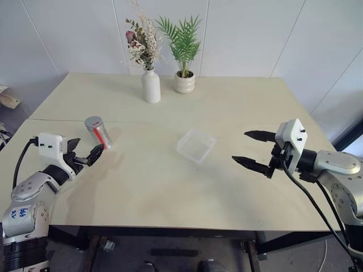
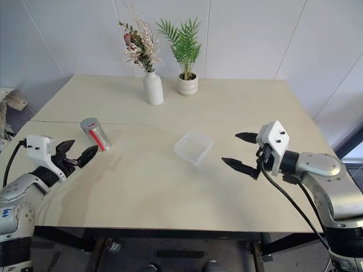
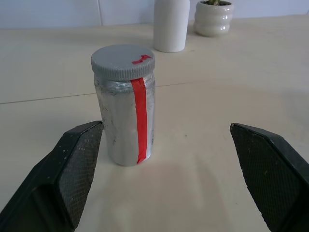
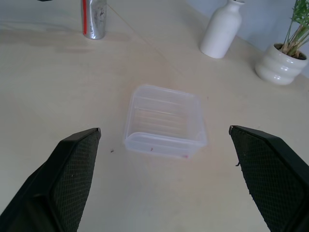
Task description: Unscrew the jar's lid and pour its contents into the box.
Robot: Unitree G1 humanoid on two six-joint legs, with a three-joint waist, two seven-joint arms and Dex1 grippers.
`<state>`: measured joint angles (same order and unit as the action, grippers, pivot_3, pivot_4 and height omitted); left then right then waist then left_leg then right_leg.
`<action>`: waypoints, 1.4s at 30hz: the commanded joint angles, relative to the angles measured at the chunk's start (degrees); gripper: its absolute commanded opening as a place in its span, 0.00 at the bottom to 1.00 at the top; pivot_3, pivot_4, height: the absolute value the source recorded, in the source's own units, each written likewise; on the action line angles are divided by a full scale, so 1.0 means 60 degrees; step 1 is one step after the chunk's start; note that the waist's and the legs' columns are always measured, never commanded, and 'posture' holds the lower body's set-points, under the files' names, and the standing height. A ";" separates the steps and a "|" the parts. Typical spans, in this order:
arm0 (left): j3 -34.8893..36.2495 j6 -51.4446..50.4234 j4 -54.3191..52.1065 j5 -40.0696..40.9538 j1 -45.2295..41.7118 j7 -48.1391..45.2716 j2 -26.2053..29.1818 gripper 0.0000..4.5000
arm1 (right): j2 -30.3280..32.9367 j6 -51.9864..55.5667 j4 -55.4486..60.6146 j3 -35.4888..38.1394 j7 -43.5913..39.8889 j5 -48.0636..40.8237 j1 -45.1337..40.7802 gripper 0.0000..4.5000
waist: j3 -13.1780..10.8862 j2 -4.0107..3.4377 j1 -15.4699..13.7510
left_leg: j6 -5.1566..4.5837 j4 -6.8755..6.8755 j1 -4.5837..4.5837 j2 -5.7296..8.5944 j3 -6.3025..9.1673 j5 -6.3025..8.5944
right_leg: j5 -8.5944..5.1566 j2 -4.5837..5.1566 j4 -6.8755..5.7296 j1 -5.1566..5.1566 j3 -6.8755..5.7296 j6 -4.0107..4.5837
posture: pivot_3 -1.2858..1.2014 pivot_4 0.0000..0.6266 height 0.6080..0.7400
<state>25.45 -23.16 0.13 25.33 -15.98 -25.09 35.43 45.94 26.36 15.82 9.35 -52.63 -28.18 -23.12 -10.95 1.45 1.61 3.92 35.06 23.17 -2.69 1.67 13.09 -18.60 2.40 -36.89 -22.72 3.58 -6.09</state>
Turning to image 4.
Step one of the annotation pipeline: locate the green leafy plant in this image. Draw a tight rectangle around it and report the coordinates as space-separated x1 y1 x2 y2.
280 0 309 58

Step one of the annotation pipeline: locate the white ribbed plant pot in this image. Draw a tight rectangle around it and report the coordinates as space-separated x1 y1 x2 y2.
254 43 309 86

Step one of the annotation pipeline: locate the white ceramic vase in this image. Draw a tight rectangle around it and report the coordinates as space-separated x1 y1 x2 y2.
199 0 246 59

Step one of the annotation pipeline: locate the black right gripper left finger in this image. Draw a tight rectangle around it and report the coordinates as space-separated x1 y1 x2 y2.
0 127 102 232

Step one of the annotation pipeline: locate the clear plastic container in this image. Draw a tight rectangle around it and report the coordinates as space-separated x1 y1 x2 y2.
123 84 208 160

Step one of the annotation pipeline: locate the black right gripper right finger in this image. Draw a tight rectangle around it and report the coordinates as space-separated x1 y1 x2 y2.
228 125 309 232

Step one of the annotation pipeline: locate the white cup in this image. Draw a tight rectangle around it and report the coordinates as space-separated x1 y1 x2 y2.
80 0 108 40

